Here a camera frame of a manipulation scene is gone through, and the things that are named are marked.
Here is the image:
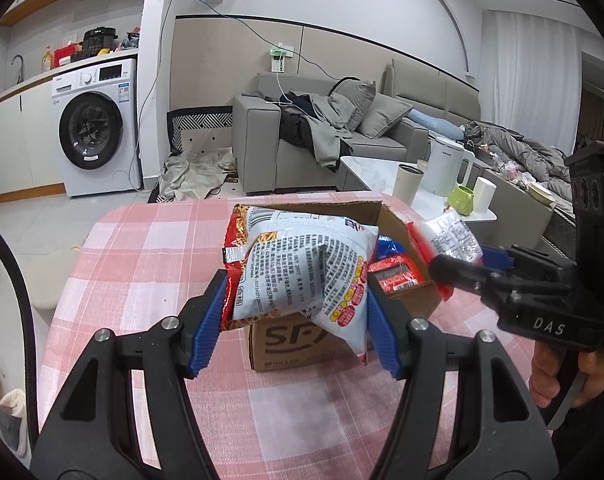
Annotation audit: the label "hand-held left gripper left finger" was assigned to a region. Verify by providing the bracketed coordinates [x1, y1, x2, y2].
[29, 269, 231, 480]

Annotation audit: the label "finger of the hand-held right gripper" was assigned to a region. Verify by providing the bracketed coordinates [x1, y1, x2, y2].
[428, 253, 516, 306]
[481, 244, 573, 274]

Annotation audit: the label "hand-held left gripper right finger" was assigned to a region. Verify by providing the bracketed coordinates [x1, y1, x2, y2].
[366, 281, 563, 480]

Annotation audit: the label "white red snack packet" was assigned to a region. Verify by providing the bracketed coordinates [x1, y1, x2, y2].
[409, 209, 484, 302]

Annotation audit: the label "red barcode snack packet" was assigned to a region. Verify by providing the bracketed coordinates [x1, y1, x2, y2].
[368, 254, 435, 295]

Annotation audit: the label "large cardboard box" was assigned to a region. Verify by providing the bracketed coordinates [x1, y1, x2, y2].
[229, 200, 445, 373]

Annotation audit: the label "blue snack packet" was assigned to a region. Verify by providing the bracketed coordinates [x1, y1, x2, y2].
[378, 234, 405, 257]

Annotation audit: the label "large white noodle snack bag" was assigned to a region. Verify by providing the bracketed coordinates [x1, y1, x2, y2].
[222, 204, 381, 367]

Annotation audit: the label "person's right forearm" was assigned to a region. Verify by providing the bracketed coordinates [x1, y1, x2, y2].
[552, 402, 604, 480]

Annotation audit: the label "person's right hand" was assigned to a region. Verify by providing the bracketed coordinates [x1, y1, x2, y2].
[529, 340, 604, 411]

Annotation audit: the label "beige side table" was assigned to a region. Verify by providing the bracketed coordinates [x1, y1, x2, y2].
[482, 165, 559, 242]

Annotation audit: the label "white cup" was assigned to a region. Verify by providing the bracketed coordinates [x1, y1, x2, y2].
[472, 177, 498, 216]

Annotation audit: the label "green mug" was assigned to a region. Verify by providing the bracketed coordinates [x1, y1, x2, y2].
[447, 185, 478, 216]

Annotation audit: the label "beige bowl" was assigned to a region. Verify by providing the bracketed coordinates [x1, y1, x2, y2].
[527, 181, 557, 204]

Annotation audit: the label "pink checked tablecloth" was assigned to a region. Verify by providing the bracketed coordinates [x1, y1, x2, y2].
[40, 197, 539, 480]

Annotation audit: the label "beige tumbler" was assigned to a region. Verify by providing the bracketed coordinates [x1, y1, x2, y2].
[393, 164, 426, 206]

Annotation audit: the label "white electric kettle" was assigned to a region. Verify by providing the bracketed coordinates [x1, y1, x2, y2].
[424, 137, 476, 197]

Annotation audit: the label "grey quilted blanket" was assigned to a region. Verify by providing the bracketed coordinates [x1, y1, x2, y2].
[464, 120, 576, 197]

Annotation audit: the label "white marble coffee table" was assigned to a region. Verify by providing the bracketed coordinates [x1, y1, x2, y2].
[339, 155, 498, 224]

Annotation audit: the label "light blue pillow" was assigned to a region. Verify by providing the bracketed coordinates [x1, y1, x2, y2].
[404, 109, 466, 141]

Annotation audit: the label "crumpled beige floor cloth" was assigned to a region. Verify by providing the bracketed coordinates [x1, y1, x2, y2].
[157, 147, 238, 202]

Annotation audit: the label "white round seat cushion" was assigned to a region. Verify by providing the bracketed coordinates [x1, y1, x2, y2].
[20, 249, 81, 312]

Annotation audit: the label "light grey cushion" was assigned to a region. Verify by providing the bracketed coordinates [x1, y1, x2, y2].
[358, 94, 413, 140]

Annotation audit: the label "grey sofa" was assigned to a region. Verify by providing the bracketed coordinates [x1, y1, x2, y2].
[232, 57, 483, 197]

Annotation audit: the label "dark wardrobe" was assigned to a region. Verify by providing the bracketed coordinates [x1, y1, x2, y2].
[578, 51, 604, 152]

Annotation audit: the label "white curtain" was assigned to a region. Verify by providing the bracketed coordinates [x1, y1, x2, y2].
[482, 9, 584, 147]

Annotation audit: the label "grey coat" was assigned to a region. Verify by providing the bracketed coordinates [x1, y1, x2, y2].
[309, 94, 355, 169]

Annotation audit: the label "dark grey cushion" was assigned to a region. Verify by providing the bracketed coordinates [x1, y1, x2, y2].
[329, 79, 377, 131]

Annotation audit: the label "white slipper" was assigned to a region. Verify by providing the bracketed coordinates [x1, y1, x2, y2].
[0, 387, 30, 455]

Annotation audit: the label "dark clothes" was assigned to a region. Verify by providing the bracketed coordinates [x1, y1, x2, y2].
[278, 90, 315, 152]

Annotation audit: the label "white washing machine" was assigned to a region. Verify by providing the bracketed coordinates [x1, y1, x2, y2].
[50, 58, 143, 198]

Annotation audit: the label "white lower cabinets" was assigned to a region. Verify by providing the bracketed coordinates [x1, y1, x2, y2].
[0, 91, 65, 204]

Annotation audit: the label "black pressure cooker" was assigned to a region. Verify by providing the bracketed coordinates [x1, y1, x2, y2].
[83, 27, 119, 56]

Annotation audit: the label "red box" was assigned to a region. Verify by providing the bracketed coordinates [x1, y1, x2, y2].
[54, 45, 85, 66]

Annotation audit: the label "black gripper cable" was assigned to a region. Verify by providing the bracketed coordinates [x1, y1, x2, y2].
[0, 214, 38, 463]

